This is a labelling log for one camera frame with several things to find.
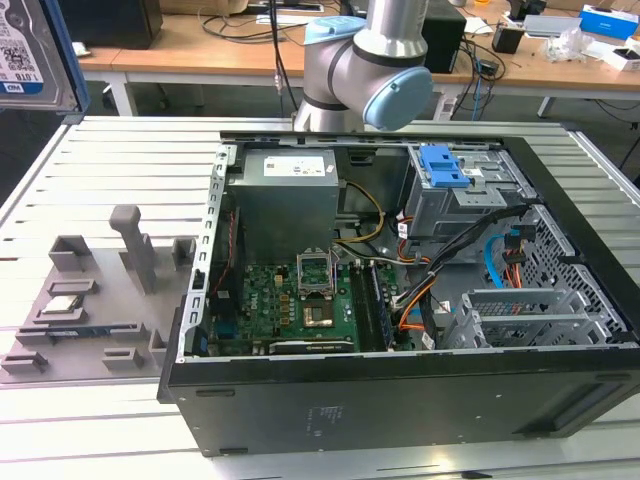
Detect black graphics card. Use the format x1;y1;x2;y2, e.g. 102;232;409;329
268;339;355;357

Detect black computer tower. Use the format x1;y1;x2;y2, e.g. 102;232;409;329
59;0;164;51

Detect black sleeved cable bundle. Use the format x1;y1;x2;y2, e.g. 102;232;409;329
419;202;534;351

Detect wooden desk white frame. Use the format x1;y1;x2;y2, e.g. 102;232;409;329
78;47;126;119
112;12;640;119

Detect silver CPU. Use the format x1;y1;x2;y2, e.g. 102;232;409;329
42;295;84;315

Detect blue data wire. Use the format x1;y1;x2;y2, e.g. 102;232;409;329
482;232;507;291

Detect white open box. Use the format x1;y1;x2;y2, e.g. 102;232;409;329
599;42;640;74

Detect black open PC case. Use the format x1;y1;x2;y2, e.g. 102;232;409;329
157;130;640;459

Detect blue plastic latch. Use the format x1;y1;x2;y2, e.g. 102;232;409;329
419;143;471;190

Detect hard disk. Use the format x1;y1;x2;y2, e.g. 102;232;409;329
0;0;90;115

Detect orange wires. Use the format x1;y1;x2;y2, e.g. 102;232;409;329
392;279;436;336

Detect grey parts rack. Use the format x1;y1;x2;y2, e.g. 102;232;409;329
0;204;199;386

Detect grey flat box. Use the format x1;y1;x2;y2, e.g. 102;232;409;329
522;13;584;39

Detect black RAM slot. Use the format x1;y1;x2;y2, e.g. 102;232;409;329
348;260;375;351

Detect silver disk bay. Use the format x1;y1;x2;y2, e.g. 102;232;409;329
442;287;626;351

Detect green motherboard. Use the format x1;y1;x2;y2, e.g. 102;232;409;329
209;259;416;356

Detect silver optical drive cage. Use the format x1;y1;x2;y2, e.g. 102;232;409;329
402;144;539;241

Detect metal socket cover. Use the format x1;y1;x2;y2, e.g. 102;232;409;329
296;248;335;301

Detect blue cardboard box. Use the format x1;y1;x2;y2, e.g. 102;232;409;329
579;3;640;42

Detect grey power supply unit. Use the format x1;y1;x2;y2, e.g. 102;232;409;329
227;148;342;266

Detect brown cardboard box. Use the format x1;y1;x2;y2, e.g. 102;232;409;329
159;0;250;16

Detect CPU socket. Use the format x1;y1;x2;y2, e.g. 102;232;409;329
302;302;335;330

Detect dark RAM stick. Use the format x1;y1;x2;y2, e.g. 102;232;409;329
368;260;396;349

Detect yellow and black wires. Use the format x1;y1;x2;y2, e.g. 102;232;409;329
333;179;389;247

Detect RAM stick with white label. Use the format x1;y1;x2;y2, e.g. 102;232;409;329
47;324;139;337

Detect clear plastic wrap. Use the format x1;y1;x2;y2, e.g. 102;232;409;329
542;27;601;64

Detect black box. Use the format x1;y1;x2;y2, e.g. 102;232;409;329
423;7;469;75

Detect power wire black connector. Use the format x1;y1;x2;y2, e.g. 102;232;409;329
502;224;539;291

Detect black hanging cable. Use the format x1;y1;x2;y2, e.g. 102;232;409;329
268;0;289;119

